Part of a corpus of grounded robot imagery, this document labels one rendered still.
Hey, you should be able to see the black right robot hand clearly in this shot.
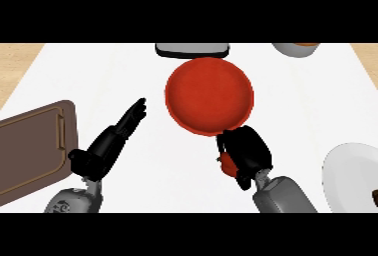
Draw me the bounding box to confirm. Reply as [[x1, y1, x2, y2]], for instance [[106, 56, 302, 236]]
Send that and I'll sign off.
[[216, 125, 275, 192]]

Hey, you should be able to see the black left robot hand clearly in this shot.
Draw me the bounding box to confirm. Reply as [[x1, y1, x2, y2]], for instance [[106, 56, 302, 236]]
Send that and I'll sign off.
[[67, 97, 148, 183]]

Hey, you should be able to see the red bell pepper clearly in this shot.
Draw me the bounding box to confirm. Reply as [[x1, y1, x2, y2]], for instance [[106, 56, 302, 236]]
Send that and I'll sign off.
[[216, 151, 241, 178]]

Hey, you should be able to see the red bowl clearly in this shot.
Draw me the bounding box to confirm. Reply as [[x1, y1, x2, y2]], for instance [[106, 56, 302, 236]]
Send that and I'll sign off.
[[165, 56, 256, 137]]

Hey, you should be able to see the white plate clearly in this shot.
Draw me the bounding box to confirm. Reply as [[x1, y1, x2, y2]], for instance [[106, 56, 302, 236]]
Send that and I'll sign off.
[[323, 142, 378, 214]]

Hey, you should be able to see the brown cutting board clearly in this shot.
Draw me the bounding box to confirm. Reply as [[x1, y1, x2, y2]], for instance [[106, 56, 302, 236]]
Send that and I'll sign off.
[[0, 99, 80, 208]]

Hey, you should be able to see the white cup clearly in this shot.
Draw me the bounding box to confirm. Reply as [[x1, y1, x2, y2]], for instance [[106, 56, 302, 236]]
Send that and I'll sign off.
[[271, 43, 323, 59]]

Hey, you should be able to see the grey and black appliance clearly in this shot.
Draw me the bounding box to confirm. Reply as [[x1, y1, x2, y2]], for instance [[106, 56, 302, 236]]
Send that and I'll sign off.
[[154, 43, 232, 60]]

